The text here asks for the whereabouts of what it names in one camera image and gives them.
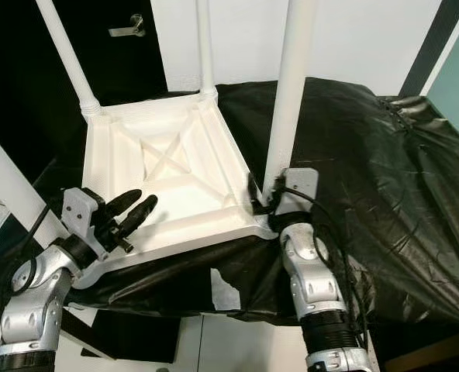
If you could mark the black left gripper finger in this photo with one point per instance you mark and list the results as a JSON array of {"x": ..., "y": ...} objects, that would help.
[
  {"x": 122, "y": 203},
  {"x": 136, "y": 215}
]

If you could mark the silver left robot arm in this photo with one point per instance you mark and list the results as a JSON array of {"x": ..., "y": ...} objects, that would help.
[{"x": 32, "y": 310}]

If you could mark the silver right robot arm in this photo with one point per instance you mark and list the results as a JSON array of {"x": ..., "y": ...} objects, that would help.
[{"x": 315, "y": 279}]

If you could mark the white tape patch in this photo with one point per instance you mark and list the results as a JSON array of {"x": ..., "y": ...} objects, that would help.
[{"x": 226, "y": 294}]

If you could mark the black box under table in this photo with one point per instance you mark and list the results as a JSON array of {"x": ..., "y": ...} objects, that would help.
[{"x": 136, "y": 337}]

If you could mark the black door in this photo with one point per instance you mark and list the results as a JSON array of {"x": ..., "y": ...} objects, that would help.
[{"x": 121, "y": 70}]

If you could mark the black plastic cover sheet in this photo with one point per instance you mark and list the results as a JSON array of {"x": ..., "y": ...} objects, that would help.
[{"x": 400, "y": 155}]

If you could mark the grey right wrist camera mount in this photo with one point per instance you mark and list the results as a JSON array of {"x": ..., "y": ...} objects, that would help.
[{"x": 299, "y": 186}]

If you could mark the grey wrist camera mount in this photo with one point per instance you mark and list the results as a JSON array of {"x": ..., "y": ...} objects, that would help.
[
  {"x": 299, "y": 186},
  {"x": 78, "y": 211}
]

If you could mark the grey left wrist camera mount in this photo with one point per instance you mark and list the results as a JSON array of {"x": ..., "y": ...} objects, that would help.
[{"x": 78, "y": 211}]

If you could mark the black wall post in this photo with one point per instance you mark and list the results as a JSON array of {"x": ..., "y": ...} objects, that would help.
[{"x": 427, "y": 46}]

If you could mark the teal glass wall panel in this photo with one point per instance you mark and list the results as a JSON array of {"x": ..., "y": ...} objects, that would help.
[{"x": 458, "y": 77}]

